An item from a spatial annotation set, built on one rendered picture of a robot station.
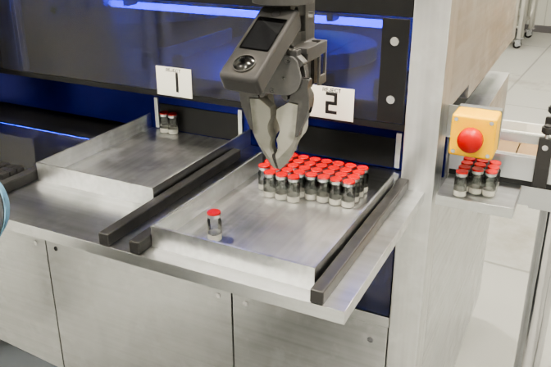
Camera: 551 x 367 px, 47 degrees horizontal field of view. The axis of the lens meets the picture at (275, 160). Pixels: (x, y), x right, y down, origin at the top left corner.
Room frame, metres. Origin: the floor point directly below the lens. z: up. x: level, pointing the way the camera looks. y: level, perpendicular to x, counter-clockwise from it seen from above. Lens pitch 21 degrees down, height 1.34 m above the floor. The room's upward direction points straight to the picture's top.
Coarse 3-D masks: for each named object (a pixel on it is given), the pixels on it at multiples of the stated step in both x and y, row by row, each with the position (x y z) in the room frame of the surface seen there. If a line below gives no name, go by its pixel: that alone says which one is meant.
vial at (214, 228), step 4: (208, 216) 0.84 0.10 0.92; (212, 216) 0.84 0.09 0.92; (216, 216) 0.84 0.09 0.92; (220, 216) 0.84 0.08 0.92; (208, 220) 0.84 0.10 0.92; (212, 220) 0.84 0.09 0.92; (216, 220) 0.84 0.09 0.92; (220, 220) 0.84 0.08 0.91; (208, 224) 0.84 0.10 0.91; (212, 224) 0.84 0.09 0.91; (216, 224) 0.84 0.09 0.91; (220, 224) 0.84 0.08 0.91; (208, 228) 0.84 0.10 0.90; (212, 228) 0.84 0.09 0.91; (216, 228) 0.84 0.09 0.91; (220, 228) 0.84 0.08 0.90; (208, 232) 0.84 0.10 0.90; (212, 232) 0.84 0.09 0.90; (216, 232) 0.84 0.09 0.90; (220, 232) 0.84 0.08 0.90; (208, 236) 0.84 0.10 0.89; (212, 236) 0.84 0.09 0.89; (216, 236) 0.84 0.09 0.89; (220, 236) 0.84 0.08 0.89; (216, 240) 0.84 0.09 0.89; (220, 240) 0.84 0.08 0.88
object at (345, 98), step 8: (312, 88) 1.12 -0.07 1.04; (320, 88) 1.11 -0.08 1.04; (328, 88) 1.10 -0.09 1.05; (336, 88) 1.10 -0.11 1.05; (344, 88) 1.09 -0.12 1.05; (320, 96) 1.11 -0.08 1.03; (328, 96) 1.10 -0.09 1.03; (344, 96) 1.09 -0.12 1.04; (352, 96) 1.08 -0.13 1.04; (320, 104) 1.11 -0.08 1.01; (344, 104) 1.09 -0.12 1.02; (352, 104) 1.08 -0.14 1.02; (312, 112) 1.12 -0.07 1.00; (320, 112) 1.11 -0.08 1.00; (344, 112) 1.09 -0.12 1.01; (352, 112) 1.08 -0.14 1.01; (344, 120) 1.09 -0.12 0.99; (352, 120) 1.08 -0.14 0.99
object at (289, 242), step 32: (256, 160) 1.10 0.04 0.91; (224, 192) 1.00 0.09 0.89; (256, 192) 1.02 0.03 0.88; (384, 192) 0.97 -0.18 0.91; (160, 224) 0.84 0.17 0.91; (192, 224) 0.89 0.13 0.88; (224, 224) 0.89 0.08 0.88; (256, 224) 0.89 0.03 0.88; (288, 224) 0.89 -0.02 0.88; (320, 224) 0.89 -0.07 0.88; (352, 224) 0.83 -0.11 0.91; (192, 256) 0.79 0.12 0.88; (224, 256) 0.77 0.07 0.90; (256, 256) 0.75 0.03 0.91; (288, 256) 0.79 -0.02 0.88; (320, 256) 0.79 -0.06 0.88
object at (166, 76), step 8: (160, 72) 1.26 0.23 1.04; (168, 72) 1.26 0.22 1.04; (176, 72) 1.25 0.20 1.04; (184, 72) 1.24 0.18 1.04; (160, 80) 1.26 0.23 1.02; (168, 80) 1.26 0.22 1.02; (184, 80) 1.24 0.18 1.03; (160, 88) 1.27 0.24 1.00; (168, 88) 1.26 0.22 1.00; (184, 88) 1.24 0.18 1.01; (176, 96) 1.25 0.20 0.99; (184, 96) 1.24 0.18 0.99; (192, 96) 1.23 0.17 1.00
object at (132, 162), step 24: (144, 120) 1.36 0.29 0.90; (96, 144) 1.21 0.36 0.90; (120, 144) 1.26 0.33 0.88; (144, 144) 1.26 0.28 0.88; (168, 144) 1.26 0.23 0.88; (192, 144) 1.26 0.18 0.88; (216, 144) 1.26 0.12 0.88; (240, 144) 1.23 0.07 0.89; (48, 168) 1.06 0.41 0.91; (72, 168) 1.13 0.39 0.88; (96, 168) 1.13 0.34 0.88; (120, 168) 1.13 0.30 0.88; (144, 168) 1.13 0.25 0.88; (168, 168) 1.13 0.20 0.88; (192, 168) 1.07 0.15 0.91; (96, 192) 1.02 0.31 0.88; (120, 192) 0.99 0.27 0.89; (144, 192) 0.97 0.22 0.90
